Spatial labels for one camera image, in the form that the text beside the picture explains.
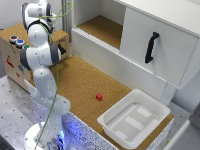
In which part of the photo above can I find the pink block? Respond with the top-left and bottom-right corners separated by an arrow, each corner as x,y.
95,93 -> 104,102

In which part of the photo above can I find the white cabinet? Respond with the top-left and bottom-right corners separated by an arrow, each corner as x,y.
71,0 -> 200,108

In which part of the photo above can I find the white plastic box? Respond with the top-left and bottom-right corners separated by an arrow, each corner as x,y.
96,88 -> 172,150

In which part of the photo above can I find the white sliding door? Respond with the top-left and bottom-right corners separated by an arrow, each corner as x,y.
118,6 -> 200,90

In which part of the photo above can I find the green button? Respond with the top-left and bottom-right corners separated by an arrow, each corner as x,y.
21,43 -> 32,51

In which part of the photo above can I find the blue button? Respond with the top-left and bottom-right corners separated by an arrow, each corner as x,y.
15,38 -> 26,48

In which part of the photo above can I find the wooden drawer box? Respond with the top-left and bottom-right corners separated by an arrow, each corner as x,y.
0,22 -> 71,92

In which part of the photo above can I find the red button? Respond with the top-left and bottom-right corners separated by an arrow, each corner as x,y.
9,34 -> 19,44

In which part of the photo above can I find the green cable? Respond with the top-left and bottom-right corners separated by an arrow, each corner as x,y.
33,1 -> 75,150

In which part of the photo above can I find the black drawer handle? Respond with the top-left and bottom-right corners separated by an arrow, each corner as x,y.
57,43 -> 67,57

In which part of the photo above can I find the black door handle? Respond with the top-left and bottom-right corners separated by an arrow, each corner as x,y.
144,31 -> 161,65

